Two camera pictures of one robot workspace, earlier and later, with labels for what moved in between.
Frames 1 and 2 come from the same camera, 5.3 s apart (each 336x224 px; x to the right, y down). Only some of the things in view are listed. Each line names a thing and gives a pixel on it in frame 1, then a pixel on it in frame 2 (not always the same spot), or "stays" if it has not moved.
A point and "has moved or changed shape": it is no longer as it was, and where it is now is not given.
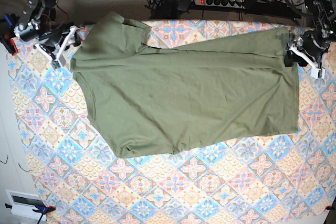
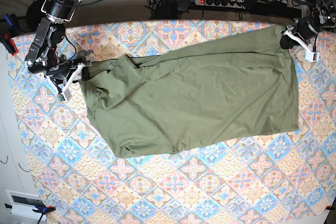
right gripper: [311, 44] -> [305, 27]
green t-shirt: [149, 99] has moved or changed shape
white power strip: [232, 3] stays
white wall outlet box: [22, 203] stays
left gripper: [55, 36] -> [62, 70]
